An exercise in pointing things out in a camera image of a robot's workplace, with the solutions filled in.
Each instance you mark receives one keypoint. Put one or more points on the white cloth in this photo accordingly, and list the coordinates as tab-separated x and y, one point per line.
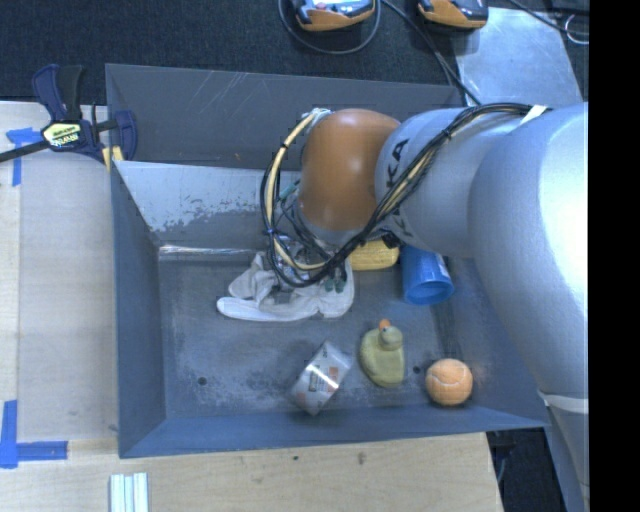
260	300

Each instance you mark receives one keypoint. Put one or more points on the yellow sponge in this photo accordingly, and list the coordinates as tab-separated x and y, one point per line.
372	259

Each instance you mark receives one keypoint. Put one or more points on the blue plastic cup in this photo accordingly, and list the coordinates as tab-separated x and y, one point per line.
425	280

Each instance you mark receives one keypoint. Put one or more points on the white and orange packet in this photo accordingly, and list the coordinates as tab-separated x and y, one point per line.
320	377

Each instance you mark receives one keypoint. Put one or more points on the grey metal bin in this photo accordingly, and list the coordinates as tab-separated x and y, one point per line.
235	360

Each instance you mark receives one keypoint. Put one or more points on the yellow toy duck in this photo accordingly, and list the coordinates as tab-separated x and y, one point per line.
382	360

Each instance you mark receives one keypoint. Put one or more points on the orange ball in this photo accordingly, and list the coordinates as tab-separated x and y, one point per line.
449	382

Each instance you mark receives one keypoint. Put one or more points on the pale wood board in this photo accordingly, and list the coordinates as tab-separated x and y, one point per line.
65	300

